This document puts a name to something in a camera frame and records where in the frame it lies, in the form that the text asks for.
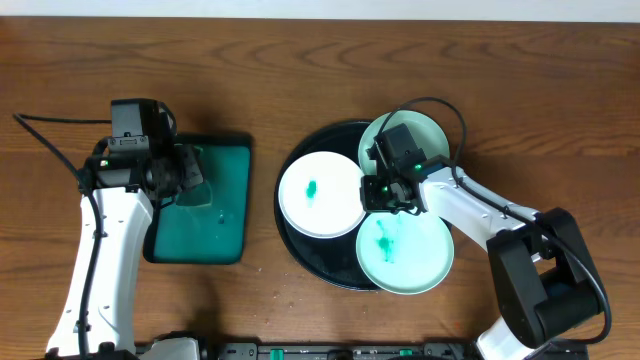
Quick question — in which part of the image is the mint green plate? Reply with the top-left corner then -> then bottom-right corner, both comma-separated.
357,110 -> 450,175
356,213 -> 454,295

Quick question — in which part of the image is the white plate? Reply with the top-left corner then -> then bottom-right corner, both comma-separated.
276,151 -> 365,239

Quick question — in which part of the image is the green yellow sponge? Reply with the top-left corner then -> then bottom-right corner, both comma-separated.
176,181 -> 212,207

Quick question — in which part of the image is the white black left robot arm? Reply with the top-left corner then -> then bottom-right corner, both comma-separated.
45,144 -> 203,359

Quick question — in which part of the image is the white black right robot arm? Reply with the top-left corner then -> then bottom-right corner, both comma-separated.
361,154 -> 612,359

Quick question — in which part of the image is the black rectangular soapy water tray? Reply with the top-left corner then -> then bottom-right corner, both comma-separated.
143,132 -> 253,265

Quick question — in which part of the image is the black round tray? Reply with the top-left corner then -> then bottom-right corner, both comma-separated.
274,119 -> 380,291

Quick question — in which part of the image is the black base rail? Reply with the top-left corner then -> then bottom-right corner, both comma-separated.
134,341 -> 481,360

